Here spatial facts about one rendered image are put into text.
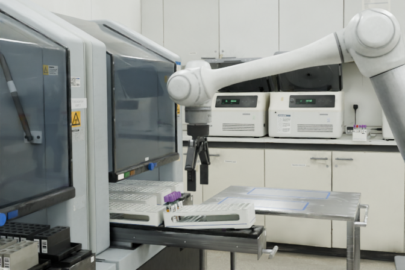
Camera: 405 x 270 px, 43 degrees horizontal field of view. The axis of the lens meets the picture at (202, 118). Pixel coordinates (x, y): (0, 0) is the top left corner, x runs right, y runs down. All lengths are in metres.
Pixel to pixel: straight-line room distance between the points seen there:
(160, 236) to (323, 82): 2.88
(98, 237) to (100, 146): 0.30
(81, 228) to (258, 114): 2.56
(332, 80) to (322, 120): 0.53
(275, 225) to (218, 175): 0.59
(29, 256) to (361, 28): 1.04
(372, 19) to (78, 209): 1.01
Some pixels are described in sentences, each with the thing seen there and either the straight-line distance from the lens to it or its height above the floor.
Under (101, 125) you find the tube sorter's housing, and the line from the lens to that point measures 1.72.
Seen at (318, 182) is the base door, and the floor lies 0.58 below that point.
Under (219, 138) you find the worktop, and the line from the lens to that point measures 4.07.
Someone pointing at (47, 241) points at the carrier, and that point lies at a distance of 1.49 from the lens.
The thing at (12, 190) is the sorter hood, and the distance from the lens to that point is 1.35.
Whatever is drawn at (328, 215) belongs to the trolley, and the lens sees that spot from 1.94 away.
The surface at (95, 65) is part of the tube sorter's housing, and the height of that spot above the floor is 1.36.
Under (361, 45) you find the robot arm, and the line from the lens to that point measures 1.41.
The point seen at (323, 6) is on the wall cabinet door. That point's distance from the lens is 4.27.
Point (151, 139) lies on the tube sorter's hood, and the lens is 2.06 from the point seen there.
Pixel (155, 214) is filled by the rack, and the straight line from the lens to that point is 1.77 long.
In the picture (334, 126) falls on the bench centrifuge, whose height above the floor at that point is 1.00.
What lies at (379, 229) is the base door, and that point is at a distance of 4.05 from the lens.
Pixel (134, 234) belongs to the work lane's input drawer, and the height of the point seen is 0.79.
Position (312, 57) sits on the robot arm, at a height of 1.37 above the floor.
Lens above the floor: 1.27
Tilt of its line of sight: 3 degrees down
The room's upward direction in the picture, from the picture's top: 1 degrees counter-clockwise
